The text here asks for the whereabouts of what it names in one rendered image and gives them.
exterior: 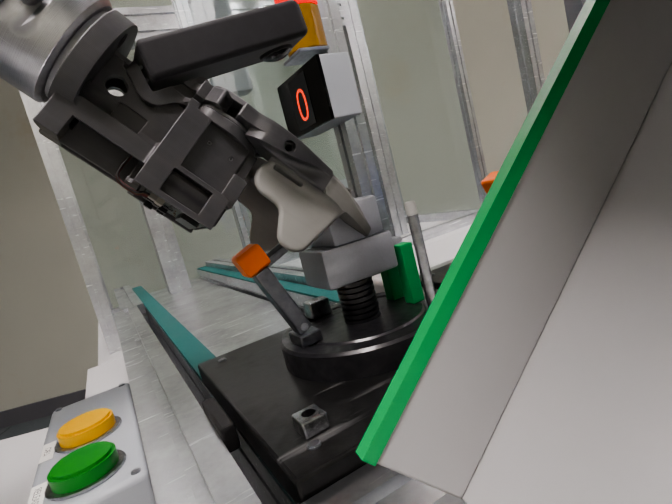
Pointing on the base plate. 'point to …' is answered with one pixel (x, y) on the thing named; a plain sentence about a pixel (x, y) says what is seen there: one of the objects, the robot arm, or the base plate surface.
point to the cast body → (349, 251)
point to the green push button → (82, 467)
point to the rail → (179, 426)
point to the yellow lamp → (311, 28)
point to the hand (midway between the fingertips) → (343, 217)
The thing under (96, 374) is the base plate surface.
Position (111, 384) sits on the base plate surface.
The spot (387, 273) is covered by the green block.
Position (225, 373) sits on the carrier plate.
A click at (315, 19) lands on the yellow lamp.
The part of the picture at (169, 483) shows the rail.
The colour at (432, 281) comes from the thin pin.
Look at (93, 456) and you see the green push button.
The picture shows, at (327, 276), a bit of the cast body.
